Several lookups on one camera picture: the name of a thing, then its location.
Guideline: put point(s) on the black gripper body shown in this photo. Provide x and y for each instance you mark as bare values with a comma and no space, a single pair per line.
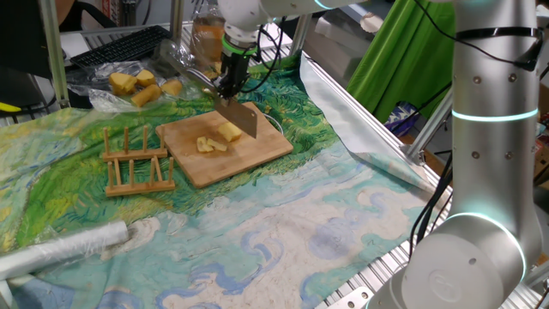
235,68

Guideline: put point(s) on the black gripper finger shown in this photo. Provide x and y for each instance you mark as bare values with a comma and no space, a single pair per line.
227,88

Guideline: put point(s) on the steel cleaver knife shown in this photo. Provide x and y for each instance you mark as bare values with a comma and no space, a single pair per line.
240,118

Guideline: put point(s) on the yellow potato chunk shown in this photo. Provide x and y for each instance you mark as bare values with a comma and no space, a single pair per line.
229,131

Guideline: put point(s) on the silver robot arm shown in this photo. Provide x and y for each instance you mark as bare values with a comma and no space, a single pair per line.
493,171

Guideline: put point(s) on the small yellow potato scrap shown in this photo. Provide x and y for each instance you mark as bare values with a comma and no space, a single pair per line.
217,68

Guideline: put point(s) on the brown jar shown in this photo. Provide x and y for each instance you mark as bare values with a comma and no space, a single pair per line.
208,36

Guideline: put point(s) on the bamboo cutting board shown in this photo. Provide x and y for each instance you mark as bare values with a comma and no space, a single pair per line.
257,159

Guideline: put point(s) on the grey metal box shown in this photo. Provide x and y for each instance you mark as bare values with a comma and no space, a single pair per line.
334,47

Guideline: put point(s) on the yellow food chunks pile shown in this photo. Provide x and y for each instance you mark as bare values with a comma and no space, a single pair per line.
123,82

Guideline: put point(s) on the black keyboard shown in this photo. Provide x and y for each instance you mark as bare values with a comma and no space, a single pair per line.
116,47

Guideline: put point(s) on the clear plastic bag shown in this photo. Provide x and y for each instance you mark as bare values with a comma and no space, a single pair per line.
96,98

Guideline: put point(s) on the wooden peg rack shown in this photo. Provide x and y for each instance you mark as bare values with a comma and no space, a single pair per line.
137,188

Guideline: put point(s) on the white paper sheet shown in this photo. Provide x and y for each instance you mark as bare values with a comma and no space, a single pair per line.
73,45

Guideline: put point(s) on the painted landscape tablecloth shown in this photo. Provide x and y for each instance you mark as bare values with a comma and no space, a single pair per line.
279,240

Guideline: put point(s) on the green fabric curtain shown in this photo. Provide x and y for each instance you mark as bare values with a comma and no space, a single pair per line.
399,64

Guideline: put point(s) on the blue patterned bag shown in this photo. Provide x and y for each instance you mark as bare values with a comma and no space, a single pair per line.
401,120

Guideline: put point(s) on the black monitor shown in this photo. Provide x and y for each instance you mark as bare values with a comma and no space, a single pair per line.
19,34

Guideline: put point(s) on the plastic wrap roll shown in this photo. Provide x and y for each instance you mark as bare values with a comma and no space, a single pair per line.
64,251

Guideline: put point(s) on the cardboard box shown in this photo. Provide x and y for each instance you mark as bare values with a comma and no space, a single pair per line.
541,163

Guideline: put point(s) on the aluminium frame post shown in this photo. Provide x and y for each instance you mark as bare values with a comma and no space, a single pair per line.
429,124
53,51
299,34
176,19

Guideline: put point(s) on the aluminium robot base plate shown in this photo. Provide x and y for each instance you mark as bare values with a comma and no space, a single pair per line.
349,300

